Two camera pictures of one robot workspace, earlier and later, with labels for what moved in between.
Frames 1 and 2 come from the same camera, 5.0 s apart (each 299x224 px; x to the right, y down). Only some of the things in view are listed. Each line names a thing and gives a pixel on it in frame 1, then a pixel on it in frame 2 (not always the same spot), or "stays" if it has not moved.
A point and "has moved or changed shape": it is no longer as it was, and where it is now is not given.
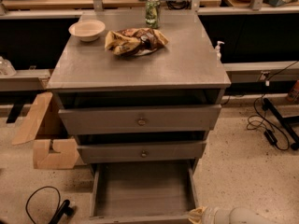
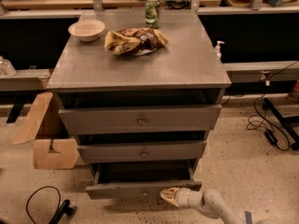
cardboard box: [52, 146] stays
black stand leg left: [15, 111] stays
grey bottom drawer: [142, 192] has moved or changed shape
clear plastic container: [7, 67] stays
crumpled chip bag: [135, 41] stays
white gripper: [208, 216] -> [185, 197]
